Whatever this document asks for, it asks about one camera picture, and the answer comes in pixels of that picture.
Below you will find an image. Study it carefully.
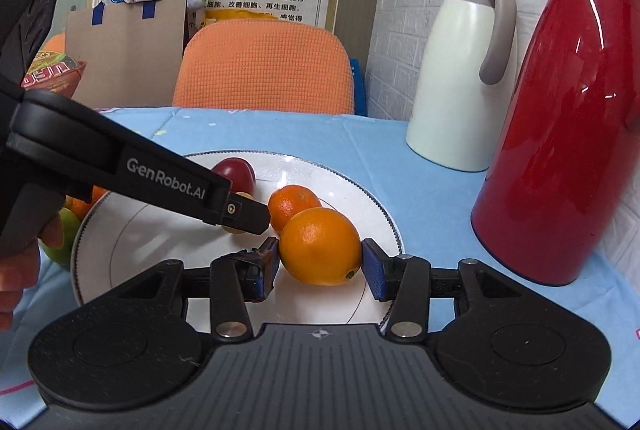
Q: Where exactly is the brown cardboard sheet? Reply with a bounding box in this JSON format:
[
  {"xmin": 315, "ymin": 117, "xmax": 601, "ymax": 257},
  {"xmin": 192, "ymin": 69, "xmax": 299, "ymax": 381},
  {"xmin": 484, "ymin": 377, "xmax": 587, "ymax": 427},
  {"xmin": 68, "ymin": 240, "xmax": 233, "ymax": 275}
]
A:
[{"xmin": 65, "ymin": 0, "xmax": 190, "ymax": 111}]

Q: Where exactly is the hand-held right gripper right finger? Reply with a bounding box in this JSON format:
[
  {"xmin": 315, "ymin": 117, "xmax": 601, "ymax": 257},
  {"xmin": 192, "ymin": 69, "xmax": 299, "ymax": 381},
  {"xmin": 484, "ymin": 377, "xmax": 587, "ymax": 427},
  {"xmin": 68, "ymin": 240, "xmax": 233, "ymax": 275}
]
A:
[{"xmin": 361, "ymin": 238, "xmax": 526, "ymax": 343}]

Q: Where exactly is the green apple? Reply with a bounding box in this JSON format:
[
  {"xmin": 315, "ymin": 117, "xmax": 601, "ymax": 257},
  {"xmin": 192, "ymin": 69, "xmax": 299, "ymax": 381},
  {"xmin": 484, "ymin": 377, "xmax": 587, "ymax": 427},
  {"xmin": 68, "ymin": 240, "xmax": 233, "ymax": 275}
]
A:
[{"xmin": 39, "ymin": 207, "xmax": 83, "ymax": 270}]

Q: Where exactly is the orange chair back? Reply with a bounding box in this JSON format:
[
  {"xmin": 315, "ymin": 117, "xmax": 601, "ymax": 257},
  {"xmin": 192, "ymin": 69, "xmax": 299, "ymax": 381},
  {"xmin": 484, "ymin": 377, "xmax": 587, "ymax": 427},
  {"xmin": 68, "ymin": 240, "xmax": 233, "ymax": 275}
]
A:
[{"xmin": 172, "ymin": 21, "xmax": 355, "ymax": 115}]

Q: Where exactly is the yellow plastic bag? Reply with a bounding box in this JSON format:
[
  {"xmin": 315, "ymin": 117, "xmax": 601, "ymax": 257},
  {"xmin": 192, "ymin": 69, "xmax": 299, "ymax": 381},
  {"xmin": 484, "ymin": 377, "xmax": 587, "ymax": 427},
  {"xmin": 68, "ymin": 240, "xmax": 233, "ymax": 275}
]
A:
[{"xmin": 204, "ymin": 7, "xmax": 278, "ymax": 28}]

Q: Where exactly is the red plum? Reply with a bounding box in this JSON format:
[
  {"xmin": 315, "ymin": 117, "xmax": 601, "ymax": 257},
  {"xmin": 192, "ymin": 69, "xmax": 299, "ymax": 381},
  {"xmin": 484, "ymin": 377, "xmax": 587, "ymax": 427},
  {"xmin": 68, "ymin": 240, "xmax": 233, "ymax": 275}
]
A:
[{"xmin": 211, "ymin": 157, "xmax": 257, "ymax": 197}]

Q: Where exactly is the instant noodle cup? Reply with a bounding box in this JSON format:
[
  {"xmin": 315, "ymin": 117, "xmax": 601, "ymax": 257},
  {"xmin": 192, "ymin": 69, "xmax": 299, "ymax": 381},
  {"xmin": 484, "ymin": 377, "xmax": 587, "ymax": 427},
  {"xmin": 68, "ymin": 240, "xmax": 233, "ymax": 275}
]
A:
[{"xmin": 21, "ymin": 50, "xmax": 88, "ymax": 100}]

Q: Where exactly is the white ceramic plate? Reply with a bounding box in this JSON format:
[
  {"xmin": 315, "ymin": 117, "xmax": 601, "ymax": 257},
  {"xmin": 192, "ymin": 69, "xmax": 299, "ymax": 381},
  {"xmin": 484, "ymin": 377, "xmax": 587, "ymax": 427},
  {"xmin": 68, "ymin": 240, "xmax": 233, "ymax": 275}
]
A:
[{"xmin": 71, "ymin": 151, "xmax": 405, "ymax": 333}]

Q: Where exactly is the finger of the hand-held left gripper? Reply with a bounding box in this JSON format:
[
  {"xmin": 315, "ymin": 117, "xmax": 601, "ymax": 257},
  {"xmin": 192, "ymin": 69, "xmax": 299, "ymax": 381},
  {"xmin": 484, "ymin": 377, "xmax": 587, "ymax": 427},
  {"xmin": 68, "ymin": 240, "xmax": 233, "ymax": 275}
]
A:
[{"xmin": 220, "ymin": 191, "xmax": 273, "ymax": 236}]

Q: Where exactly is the blue plastic item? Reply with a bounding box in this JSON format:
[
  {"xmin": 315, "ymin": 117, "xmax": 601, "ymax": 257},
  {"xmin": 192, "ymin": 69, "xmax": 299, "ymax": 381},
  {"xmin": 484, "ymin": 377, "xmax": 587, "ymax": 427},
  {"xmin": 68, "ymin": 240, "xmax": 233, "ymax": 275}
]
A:
[{"xmin": 347, "ymin": 57, "xmax": 368, "ymax": 116}]

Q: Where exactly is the person's left hand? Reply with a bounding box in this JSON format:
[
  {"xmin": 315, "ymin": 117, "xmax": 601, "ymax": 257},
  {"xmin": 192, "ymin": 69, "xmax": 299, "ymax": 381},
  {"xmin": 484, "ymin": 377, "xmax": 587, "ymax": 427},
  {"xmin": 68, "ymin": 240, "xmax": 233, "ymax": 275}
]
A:
[{"xmin": 0, "ymin": 211, "xmax": 66, "ymax": 331}]

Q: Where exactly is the small mandarin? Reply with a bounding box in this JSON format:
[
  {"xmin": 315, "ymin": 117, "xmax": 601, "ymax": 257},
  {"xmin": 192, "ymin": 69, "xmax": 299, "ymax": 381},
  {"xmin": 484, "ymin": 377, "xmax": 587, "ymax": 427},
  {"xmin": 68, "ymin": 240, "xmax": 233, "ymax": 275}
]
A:
[
  {"xmin": 65, "ymin": 187, "xmax": 111, "ymax": 221},
  {"xmin": 268, "ymin": 185, "xmax": 323, "ymax": 236}
]

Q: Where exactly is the tan longan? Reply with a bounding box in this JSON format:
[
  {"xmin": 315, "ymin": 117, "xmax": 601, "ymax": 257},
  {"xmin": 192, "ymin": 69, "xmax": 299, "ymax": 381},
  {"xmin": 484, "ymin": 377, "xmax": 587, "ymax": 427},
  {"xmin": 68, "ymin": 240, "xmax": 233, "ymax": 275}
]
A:
[{"xmin": 222, "ymin": 192, "xmax": 253, "ymax": 236}]

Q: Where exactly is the light blue tablecloth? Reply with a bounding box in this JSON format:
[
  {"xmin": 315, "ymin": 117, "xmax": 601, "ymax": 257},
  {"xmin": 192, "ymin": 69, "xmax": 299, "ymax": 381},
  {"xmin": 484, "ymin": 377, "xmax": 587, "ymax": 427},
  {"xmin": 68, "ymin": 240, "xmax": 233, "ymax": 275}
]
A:
[{"xmin": 0, "ymin": 106, "xmax": 640, "ymax": 411}]

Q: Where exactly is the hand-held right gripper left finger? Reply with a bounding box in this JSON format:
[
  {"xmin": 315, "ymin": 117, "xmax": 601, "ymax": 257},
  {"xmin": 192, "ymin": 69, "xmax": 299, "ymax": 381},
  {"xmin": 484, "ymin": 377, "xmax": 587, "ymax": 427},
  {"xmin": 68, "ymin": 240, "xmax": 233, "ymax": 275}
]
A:
[{"xmin": 107, "ymin": 237, "xmax": 281, "ymax": 343}]

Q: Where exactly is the orange fabric chair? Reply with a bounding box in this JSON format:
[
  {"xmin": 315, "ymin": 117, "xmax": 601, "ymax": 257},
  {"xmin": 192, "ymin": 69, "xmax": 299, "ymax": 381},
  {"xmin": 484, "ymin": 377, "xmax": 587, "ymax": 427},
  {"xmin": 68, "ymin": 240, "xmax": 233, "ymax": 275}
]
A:
[{"xmin": 41, "ymin": 32, "xmax": 68, "ymax": 61}]

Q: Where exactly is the white thermos jug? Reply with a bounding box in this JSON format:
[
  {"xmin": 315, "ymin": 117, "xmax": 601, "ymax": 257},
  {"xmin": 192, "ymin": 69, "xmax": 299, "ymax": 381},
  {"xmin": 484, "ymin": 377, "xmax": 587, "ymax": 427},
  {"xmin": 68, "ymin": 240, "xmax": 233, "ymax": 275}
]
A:
[{"xmin": 405, "ymin": 0, "xmax": 518, "ymax": 172}]

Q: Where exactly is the red thermos jug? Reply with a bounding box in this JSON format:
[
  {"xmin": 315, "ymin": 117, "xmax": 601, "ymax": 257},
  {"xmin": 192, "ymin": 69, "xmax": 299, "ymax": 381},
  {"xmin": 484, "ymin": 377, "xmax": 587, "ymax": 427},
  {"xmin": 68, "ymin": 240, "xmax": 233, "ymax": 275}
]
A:
[{"xmin": 471, "ymin": 0, "xmax": 640, "ymax": 287}]

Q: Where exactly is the large orange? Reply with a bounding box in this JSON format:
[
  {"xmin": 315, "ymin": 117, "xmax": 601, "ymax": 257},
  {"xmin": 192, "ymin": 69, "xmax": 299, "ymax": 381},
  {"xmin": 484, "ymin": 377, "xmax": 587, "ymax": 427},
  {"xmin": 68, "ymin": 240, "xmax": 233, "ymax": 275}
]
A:
[{"xmin": 278, "ymin": 207, "xmax": 362, "ymax": 287}]

